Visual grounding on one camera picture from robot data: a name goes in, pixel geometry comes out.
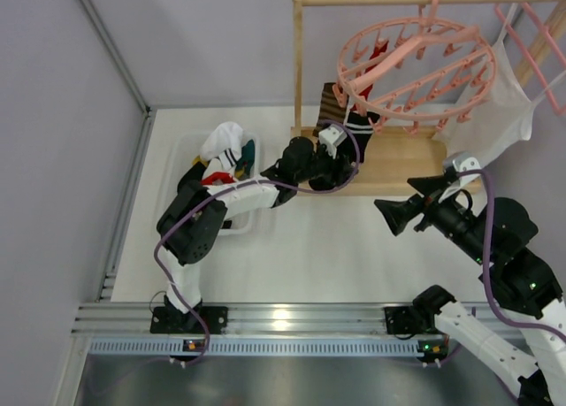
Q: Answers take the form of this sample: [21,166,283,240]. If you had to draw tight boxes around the red Christmas sock front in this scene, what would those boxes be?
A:
[201,172,236,186]

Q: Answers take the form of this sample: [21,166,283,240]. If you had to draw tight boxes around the pink round clip hanger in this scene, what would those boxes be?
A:
[333,0,497,134]

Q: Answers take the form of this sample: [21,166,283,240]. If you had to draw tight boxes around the plain white sock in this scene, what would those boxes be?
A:
[201,158,235,186]

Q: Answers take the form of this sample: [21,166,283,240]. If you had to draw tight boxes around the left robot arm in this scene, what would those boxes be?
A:
[150,127,363,334]

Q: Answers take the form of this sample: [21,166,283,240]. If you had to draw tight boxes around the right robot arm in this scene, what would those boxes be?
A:
[374,171,565,405]

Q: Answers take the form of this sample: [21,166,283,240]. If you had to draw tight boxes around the pink clothes hanger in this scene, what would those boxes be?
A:
[493,0,565,116]

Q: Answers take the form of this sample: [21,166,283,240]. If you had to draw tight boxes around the wooden clothes rack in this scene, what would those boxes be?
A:
[292,0,565,195]

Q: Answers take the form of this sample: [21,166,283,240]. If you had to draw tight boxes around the brown beige striped sock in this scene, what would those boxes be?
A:
[312,82,346,138]

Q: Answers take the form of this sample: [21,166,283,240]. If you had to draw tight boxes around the dark green sock upper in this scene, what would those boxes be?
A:
[234,140,256,180]

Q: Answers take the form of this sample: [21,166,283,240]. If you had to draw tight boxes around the white tank top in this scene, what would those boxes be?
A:
[431,3,566,170]

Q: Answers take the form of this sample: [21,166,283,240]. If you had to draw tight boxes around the yellow sock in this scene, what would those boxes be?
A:
[192,156,210,167]

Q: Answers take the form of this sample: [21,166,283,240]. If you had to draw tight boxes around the red sock rear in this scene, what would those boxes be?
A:
[360,39,389,100]

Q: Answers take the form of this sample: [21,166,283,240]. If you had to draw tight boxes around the white plastic mesh basket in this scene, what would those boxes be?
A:
[156,131,261,236]

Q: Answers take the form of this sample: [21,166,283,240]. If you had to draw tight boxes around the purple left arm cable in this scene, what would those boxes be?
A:
[152,119,362,364]

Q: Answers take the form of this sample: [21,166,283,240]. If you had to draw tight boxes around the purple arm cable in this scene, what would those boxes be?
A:
[152,119,362,364]
[446,169,566,394]

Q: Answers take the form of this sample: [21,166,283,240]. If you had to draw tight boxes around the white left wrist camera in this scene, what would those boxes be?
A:
[318,125,347,150]

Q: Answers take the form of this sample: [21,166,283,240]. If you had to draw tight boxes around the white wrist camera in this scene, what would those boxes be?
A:
[442,151,481,190]
[318,125,347,150]

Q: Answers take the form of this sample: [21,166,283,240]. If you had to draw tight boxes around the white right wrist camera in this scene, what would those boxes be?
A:
[442,151,481,190]

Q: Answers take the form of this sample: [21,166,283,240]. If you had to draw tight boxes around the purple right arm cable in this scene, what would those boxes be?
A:
[446,169,566,394]

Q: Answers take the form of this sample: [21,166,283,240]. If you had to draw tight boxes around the aluminium frame post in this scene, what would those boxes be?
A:
[78,0,151,116]

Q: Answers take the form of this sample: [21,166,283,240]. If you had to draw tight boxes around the aluminium mounting rail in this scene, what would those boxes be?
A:
[71,302,409,338]

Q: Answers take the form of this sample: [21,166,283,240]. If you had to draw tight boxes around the grey slotted cable duct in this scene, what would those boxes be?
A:
[89,337,447,358]

